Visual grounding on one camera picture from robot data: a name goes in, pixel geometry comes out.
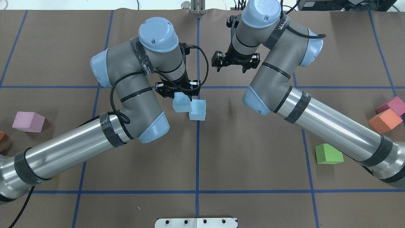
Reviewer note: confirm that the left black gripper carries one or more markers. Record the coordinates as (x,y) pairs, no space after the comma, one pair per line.
(181,86)

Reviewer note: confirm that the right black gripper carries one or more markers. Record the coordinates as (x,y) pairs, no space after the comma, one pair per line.
(235,59)

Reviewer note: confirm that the light blue foam block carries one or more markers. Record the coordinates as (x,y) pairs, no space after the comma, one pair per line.
(198,112)
(181,103)

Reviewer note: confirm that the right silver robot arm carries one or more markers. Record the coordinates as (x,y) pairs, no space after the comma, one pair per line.
(263,37)

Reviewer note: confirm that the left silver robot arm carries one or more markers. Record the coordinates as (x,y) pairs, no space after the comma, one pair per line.
(154,61)

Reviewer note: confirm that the black laptop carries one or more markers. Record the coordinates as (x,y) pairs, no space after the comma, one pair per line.
(345,5)

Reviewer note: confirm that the green foam block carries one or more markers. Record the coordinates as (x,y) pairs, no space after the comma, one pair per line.
(327,154)

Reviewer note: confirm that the light pink foam block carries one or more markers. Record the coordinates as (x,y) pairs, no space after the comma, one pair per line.
(28,122)

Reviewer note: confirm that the right orange foam block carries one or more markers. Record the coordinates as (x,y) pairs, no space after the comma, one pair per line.
(385,121)

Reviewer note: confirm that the magenta foam block near orange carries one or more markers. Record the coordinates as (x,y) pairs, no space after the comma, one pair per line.
(396,104)

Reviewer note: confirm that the left orange foam block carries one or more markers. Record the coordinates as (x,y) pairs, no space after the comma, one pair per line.
(2,135)

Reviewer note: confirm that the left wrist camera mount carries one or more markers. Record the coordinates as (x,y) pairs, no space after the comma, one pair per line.
(185,50)

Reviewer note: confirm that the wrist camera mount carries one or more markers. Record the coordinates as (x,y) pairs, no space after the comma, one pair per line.
(232,23)
(185,50)

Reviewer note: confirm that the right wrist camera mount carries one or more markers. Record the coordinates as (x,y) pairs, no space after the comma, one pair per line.
(232,23)

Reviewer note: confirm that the aluminium frame post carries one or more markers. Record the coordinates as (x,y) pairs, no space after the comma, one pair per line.
(198,7)

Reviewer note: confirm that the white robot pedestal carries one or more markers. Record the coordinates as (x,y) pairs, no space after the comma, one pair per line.
(196,223)

